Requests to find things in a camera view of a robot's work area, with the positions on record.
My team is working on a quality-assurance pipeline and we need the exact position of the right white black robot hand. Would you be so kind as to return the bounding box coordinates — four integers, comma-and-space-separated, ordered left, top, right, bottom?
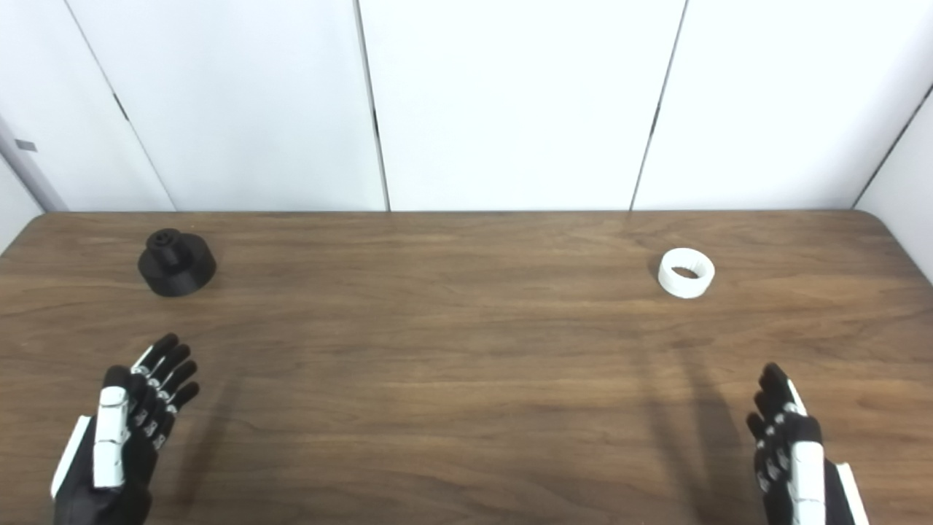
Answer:
746, 362, 870, 525

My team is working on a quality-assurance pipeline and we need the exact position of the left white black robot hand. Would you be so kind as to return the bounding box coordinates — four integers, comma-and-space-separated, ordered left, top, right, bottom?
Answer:
50, 333, 200, 525

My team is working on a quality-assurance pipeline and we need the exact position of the round black stepped part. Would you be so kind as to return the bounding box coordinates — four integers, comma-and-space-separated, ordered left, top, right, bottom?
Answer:
138, 228, 217, 298

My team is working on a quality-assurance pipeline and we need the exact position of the white toothed ring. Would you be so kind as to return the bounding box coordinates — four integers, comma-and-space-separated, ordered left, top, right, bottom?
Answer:
657, 247, 716, 300

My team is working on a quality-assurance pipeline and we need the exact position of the gray wall corner post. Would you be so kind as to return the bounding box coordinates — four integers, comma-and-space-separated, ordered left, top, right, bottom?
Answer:
0, 117, 68, 213

